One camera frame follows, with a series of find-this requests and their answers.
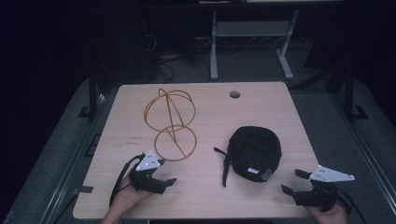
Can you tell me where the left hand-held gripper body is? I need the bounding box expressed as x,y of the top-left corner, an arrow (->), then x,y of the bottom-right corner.
128,149 -> 167,195

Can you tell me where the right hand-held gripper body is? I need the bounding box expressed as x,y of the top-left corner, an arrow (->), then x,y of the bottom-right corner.
292,164 -> 356,213

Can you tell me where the golden wire hat stand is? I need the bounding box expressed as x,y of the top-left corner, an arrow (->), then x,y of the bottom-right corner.
143,88 -> 198,162

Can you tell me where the black cap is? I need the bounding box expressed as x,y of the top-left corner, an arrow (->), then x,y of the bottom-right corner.
213,125 -> 283,189

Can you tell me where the person's right hand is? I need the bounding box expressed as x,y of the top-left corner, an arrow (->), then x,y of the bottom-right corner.
305,200 -> 349,224

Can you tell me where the person's left hand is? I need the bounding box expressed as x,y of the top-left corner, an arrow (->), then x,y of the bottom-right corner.
107,174 -> 154,219

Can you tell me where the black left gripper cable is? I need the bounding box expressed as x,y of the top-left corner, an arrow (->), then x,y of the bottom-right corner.
108,153 -> 147,208

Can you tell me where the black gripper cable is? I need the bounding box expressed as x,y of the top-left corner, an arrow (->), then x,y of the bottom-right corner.
335,187 -> 369,224
108,153 -> 147,208

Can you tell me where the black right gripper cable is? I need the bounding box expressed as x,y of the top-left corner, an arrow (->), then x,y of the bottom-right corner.
335,187 -> 369,224

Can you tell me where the black stand post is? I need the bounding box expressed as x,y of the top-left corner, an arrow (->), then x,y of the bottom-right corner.
343,65 -> 370,121
78,67 -> 99,121

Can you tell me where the bundle of floor cables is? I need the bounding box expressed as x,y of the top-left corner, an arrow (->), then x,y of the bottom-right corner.
142,31 -> 213,84

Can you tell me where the grey metal table frame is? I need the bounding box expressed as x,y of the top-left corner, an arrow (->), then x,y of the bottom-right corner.
209,8 -> 301,81

